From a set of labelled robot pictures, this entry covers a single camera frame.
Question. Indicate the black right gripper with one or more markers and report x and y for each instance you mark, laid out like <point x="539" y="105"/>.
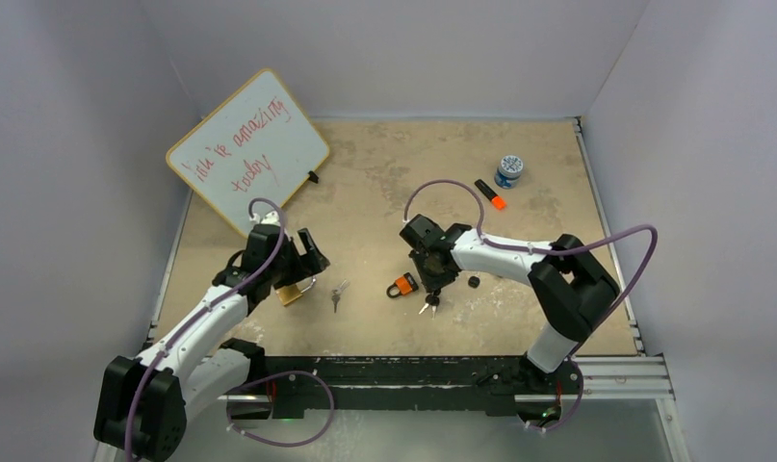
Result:
<point x="433" y="282"/>

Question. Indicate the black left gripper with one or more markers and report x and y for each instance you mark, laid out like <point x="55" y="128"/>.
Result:
<point x="305" y="266"/>

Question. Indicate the black-headed keys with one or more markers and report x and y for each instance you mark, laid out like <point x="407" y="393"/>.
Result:
<point x="432" y="301"/>

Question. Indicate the orange padlock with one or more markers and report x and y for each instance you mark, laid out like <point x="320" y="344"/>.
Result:
<point x="402" y="286"/>

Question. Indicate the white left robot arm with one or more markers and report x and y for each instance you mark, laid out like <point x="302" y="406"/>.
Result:
<point x="146" y="402"/>

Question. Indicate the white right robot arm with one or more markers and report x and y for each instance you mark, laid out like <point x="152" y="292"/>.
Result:
<point x="572" y="287"/>

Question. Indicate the small silver keys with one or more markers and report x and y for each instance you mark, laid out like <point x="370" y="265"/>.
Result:
<point x="336" y="294"/>

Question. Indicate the brass padlock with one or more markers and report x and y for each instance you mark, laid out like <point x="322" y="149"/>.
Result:
<point x="289" y="294"/>

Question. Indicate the orange black highlighter marker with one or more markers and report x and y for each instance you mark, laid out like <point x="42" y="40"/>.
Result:
<point x="497" y="202"/>

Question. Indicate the blue white round jar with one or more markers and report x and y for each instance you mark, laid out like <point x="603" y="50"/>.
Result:
<point x="509" y="171"/>

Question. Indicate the whiteboard with red writing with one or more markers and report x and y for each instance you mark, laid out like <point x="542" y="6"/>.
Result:
<point x="258" y="143"/>

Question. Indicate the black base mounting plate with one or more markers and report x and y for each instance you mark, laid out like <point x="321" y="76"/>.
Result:
<point x="498" y="386"/>

